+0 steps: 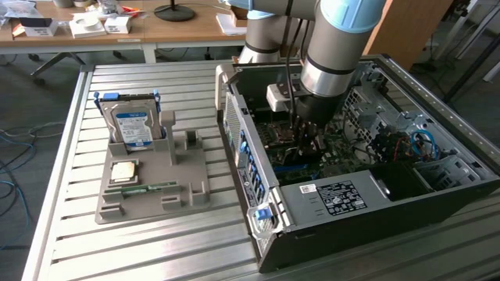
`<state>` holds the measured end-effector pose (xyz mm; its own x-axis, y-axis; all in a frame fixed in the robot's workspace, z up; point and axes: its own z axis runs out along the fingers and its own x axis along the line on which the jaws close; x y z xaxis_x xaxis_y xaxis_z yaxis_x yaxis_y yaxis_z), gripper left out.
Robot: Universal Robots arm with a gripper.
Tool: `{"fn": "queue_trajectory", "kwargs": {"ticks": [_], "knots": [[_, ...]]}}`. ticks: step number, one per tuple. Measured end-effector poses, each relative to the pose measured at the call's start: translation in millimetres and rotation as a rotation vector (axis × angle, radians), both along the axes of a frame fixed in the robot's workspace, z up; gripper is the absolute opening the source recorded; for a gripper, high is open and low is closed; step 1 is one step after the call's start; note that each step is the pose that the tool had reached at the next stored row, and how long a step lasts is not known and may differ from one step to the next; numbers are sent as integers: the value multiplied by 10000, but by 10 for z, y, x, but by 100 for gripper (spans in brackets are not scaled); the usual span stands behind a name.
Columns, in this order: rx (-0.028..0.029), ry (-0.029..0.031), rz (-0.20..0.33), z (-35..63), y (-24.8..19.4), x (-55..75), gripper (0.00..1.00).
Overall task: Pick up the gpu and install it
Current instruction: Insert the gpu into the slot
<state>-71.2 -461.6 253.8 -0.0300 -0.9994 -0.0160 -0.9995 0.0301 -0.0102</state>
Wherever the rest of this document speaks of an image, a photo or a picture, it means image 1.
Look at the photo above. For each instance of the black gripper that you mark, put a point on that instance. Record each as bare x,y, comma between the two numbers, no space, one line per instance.
317,108

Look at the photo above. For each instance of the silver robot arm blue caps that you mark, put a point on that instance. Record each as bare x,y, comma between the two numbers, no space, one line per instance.
332,58

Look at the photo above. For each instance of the metal CPU socket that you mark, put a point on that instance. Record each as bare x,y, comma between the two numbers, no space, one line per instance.
278,131

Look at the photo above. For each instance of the silver perforated drive cage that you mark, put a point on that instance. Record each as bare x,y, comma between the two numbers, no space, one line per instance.
370,117

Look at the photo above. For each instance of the green motherboard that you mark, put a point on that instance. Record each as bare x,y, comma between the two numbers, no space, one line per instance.
342,146

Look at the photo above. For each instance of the blue expansion slot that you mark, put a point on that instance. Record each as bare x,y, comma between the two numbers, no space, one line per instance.
290,169

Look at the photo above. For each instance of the grey power supply unit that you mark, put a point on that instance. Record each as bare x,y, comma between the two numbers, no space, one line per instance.
296,205

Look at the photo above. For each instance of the wooden cabinet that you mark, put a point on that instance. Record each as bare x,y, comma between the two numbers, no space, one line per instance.
409,29

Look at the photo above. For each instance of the white booklet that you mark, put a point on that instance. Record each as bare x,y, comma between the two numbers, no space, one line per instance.
228,26

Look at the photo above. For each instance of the brown cardboard box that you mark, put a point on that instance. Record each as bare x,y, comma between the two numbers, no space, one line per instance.
237,14

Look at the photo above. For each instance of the blue case latch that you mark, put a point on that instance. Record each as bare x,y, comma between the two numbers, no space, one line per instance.
262,213

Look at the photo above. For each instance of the silver disk bay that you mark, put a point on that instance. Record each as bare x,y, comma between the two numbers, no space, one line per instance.
449,172

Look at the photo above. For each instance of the black open PC case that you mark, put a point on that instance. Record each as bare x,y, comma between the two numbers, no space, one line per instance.
350,234

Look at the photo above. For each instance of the wooden desk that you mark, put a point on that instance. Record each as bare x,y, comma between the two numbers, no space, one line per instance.
176,32

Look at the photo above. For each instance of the grey printed parts rack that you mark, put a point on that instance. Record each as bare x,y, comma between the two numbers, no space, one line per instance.
156,175

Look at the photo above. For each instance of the hard disk in blue caddy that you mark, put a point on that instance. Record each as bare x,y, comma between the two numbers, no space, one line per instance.
132,126

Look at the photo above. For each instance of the black round lamp base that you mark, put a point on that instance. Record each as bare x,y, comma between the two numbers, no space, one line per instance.
174,13

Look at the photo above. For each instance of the green RAM stick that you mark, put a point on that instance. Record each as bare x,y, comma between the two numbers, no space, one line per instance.
136,188

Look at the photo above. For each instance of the silver CPU chip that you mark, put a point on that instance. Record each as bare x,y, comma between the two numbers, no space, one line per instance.
122,172

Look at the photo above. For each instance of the small white labelled box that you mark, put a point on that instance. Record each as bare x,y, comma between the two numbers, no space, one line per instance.
117,25

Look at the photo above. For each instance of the white box black lid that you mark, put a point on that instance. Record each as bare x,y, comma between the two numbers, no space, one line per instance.
38,29

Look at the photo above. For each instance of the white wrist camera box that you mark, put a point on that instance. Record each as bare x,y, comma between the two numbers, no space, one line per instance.
278,99

